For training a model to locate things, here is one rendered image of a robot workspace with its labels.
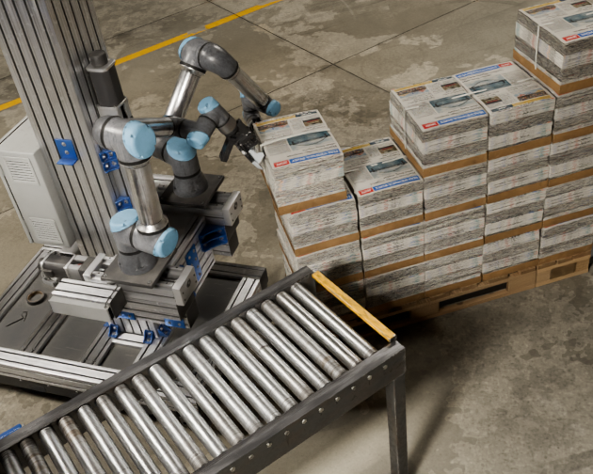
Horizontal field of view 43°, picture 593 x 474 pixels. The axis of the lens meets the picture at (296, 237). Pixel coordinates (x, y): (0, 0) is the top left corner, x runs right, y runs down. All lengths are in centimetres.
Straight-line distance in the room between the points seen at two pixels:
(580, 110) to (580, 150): 21
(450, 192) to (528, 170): 36
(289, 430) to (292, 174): 104
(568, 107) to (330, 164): 102
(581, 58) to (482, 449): 160
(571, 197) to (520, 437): 110
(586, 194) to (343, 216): 117
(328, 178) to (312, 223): 22
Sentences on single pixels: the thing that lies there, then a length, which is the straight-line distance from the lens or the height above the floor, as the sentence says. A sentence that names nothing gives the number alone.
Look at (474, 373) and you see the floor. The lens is 349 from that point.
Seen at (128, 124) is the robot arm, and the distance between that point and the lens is 253.
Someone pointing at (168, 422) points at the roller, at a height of 80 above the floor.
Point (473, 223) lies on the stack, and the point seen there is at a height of 52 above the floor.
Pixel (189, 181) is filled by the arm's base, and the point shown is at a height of 89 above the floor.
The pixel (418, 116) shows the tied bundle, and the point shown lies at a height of 106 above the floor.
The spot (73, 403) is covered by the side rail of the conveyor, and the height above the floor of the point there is 80.
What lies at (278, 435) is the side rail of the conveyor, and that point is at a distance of 234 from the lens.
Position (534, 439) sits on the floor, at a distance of 330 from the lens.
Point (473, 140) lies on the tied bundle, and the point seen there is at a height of 95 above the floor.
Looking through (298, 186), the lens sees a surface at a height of 95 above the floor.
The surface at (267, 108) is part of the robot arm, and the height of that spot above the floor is 99.
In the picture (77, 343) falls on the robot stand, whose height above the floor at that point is 21.
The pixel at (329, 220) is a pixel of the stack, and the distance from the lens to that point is 309.
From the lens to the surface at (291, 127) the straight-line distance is 312.
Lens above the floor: 266
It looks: 39 degrees down
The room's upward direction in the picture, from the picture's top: 8 degrees counter-clockwise
